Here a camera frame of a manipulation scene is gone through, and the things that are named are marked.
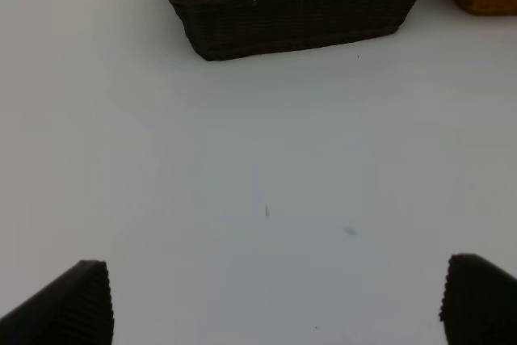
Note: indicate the dark brown wicker basket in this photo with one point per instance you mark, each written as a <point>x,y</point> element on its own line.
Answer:
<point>220,30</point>

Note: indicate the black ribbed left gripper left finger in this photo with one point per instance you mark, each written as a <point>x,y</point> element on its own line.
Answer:
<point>75,308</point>

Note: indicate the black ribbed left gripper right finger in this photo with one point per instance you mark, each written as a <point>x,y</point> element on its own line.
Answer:
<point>479,302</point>

